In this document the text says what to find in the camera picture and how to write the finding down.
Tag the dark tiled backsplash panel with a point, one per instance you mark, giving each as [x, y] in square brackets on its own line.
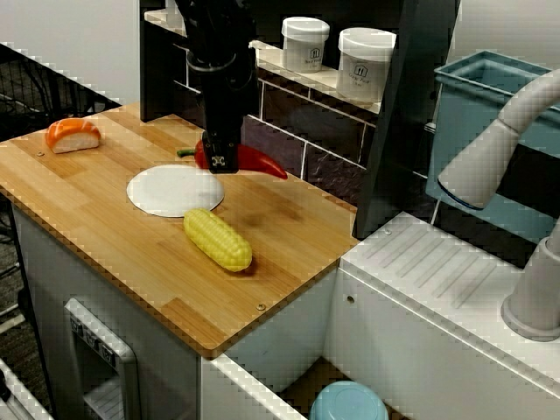
[284, 114]

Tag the grey toy kitchen faucet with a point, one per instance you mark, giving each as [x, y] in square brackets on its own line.
[481, 166]

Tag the yellow toy corn cob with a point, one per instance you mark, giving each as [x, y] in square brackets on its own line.
[219, 240]

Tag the aluminium frame rails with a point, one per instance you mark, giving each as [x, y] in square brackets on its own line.
[17, 394]

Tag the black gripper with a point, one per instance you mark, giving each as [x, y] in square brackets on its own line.
[223, 96]

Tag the white lidded plastic jar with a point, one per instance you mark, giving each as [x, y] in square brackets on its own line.
[304, 48]
[363, 65]

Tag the dark kitchen frame post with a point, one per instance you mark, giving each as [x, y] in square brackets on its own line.
[162, 65]
[407, 109]

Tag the white toy oven door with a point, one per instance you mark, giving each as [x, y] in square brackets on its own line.
[127, 376]

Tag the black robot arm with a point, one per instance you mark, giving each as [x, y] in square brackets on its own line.
[210, 26]

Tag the white toy kitchen sink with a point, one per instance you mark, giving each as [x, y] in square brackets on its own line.
[415, 328]

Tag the red toy chili pepper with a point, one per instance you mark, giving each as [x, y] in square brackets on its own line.
[258, 159]

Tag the light blue bowl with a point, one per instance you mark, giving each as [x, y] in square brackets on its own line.
[345, 402]

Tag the white toy kitchen cabinet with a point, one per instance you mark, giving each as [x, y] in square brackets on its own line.
[52, 271]

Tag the white round plate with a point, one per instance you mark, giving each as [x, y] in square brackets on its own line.
[170, 190]

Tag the toy salmon sushi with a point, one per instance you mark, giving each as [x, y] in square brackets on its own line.
[72, 135]

